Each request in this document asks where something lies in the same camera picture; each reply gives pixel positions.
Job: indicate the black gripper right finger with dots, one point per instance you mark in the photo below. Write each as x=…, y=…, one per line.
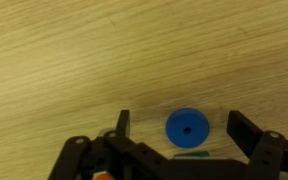
x=245, y=134

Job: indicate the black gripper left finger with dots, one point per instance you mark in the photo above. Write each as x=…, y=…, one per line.
x=123, y=124

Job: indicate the round blue block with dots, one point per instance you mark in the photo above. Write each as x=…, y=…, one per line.
x=187, y=128

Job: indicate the round orange block near bowl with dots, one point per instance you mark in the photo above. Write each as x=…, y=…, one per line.
x=103, y=177

